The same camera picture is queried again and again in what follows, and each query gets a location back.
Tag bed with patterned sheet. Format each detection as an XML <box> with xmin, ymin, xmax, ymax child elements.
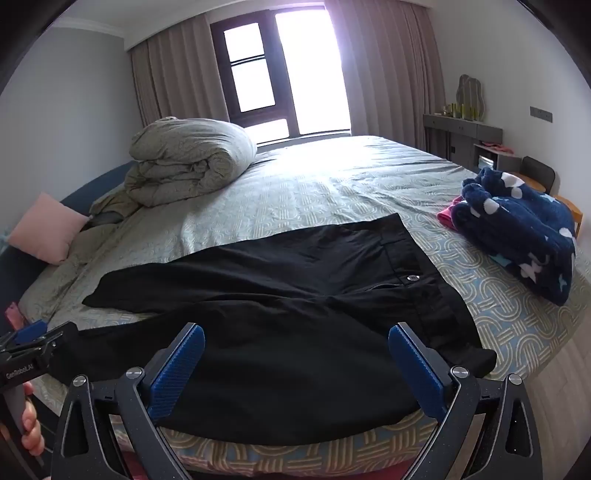
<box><xmin>18</xmin><ymin>134</ymin><xmax>591</xmax><ymax>480</ymax></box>

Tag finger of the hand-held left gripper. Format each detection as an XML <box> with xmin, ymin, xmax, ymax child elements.
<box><xmin>0</xmin><ymin>322</ymin><xmax>79</xmax><ymax>365</ymax></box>
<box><xmin>13</xmin><ymin>322</ymin><xmax>49</xmax><ymax>346</ymax></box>

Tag wavy-edged table mirror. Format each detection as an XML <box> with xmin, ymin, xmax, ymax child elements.
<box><xmin>456</xmin><ymin>74</ymin><xmax>487</xmax><ymax>121</ymax></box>

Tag dark-framed window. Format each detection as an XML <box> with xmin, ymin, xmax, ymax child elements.
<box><xmin>210</xmin><ymin>6</ymin><xmax>352</xmax><ymax>146</ymax></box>

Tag wooden chair with dark back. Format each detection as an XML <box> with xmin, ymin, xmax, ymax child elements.
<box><xmin>519</xmin><ymin>156</ymin><xmax>584</xmax><ymax>239</ymax></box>

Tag dark grey cushion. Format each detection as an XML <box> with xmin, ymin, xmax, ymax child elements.
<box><xmin>85</xmin><ymin>210</ymin><xmax>124</xmax><ymax>228</ymax></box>

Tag folded olive patterned duvet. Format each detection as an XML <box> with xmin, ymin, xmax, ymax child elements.
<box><xmin>124</xmin><ymin>117</ymin><xmax>258</xmax><ymax>208</ymax></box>

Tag pink pillow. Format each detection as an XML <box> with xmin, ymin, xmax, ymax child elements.
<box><xmin>7</xmin><ymin>192</ymin><xmax>90</xmax><ymax>265</ymax></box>

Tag person's left hand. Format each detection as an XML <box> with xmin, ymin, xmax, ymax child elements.
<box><xmin>20</xmin><ymin>382</ymin><xmax>45</xmax><ymax>457</ymax></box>

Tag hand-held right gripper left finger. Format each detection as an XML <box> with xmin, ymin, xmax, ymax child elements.
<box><xmin>48</xmin><ymin>322</ymin><xmax>206</xmax><ymax>480</ymax></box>

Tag beige curtain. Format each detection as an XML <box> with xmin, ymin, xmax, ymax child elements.
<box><xmin>323</xmin><ymin>0</ymin><xmax>455</xmax><ymax>160</ymax></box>
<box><xmin>129</xmin><ymin>13</ymin><xmax>232</xmax><ymax>131</ymax></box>

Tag dark blue headboard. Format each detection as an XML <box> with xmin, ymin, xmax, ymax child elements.
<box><xmin>0</xmin><ymin>159</ymin><xmax>139</xmax><ymax>278</ymax></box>

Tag row of green bottles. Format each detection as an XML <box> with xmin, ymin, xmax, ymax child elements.
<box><xmin>441</xmin><ymin>102</ymin><xmax>478</xmax><ymax>121</ymax></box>

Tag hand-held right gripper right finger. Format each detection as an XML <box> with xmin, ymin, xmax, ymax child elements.
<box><xmin>388</xmin><ymin>322</ymin><xmax>544</xmax><ymax>480</ymax></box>

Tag olive patterned pillow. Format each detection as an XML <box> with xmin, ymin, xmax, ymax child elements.
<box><xmin>90</xmin><ymin>185</ymin><xmax>140</xmax><ymax>223</ymax></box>

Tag black pants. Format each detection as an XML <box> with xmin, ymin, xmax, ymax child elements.
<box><xmin>46</xmin><ymin>213</ymin><xmax>498</xmax><ymax>448</ymax></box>

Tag shelf with green items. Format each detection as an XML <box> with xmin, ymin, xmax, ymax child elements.
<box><xmin>422</xmin><ymin>113</ymin><xmax>522</xmax><ymax>175</ymax></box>

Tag navy star-print fleece robe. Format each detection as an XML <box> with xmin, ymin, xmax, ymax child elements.
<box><xmin>450</xmin><ymin>166</ymin><xmax>578</xmax><ymax>306</ymax></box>

